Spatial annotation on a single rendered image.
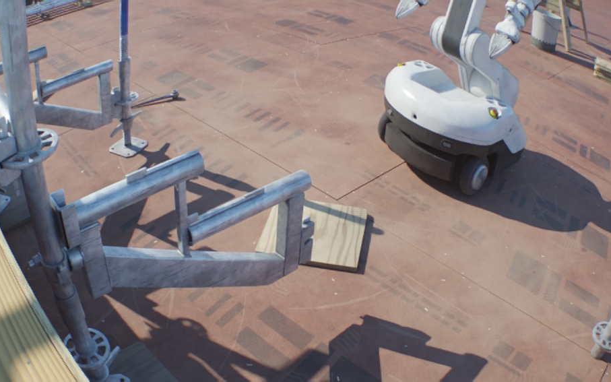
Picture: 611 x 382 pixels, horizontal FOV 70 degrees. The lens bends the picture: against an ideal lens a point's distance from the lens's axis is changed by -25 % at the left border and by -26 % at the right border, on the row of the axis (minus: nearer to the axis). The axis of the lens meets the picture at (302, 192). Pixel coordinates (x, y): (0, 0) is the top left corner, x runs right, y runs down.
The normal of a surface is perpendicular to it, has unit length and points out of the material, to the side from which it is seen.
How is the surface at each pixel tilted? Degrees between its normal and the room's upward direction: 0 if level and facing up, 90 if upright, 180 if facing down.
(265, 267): 90
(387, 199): 0
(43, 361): 0
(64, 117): 90
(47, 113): 90
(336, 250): 0
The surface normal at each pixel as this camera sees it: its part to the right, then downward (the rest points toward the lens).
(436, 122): -0.60, 0.40
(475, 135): -0.14, 0.57
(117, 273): 0.70, 0.43
